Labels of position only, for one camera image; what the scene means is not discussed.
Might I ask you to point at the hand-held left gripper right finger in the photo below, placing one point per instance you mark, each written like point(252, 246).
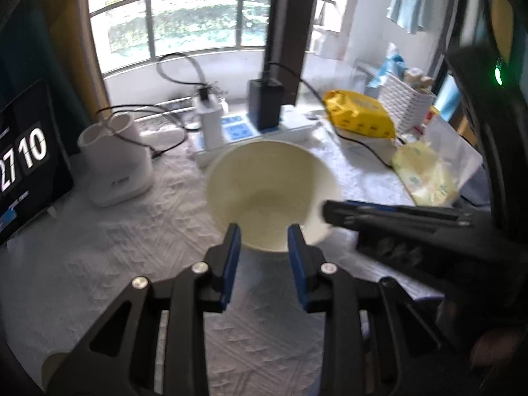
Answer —
point(296, 268)

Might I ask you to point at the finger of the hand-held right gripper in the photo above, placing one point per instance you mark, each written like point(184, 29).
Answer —
point(350, 217)
point(379, 206)

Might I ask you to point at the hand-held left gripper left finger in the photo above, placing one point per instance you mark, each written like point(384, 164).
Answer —
point(232, 264)

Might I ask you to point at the cream bowl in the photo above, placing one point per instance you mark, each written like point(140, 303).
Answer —
point(264, 173)

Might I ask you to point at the person's right hand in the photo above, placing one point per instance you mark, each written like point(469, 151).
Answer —
point(493, 348)

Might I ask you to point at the pale yellow tissue pack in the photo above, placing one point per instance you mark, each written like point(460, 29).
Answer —
point(425, 177)

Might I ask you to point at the dark grey cloth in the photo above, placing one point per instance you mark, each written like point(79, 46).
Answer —
point(474, 187)

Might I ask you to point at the yellow wipes pack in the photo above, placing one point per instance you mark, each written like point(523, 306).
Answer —
point(359, 117)

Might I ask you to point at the clear plastic bag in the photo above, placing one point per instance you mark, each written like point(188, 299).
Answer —
point(458, 148)

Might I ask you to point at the white power strip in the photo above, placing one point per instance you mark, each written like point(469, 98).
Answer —
point(297, 128)

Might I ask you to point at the white textured tablecloth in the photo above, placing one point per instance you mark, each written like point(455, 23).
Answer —
point(123, 247)

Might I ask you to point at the white woven basket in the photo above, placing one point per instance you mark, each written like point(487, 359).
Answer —
point(406, 99)

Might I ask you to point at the black charger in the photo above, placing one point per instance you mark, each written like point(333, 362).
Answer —
point(266, 107)

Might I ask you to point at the white charger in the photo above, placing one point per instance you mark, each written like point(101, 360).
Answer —
point(210, 126)

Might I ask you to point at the blue packet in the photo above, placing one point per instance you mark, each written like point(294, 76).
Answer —
point(390, 64)

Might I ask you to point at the white cylindrical device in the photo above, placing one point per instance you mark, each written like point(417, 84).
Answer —
point(119, 173)

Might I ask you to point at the light blue hanging towel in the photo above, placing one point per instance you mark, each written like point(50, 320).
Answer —
point(412, 0)

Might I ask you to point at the yellow curtain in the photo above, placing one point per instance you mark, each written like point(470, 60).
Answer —
point(93, 70)
point(503, 20)

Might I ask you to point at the tablet with clock display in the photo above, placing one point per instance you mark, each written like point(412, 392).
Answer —
point(29, 181)

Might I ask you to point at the black balcony railing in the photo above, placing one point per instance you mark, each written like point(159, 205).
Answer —
point(238, 20)

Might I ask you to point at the teal curtain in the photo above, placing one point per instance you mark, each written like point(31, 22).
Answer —
point(49, 70)

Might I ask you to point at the black sliding door frame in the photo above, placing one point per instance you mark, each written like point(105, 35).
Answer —
point(291, 29)

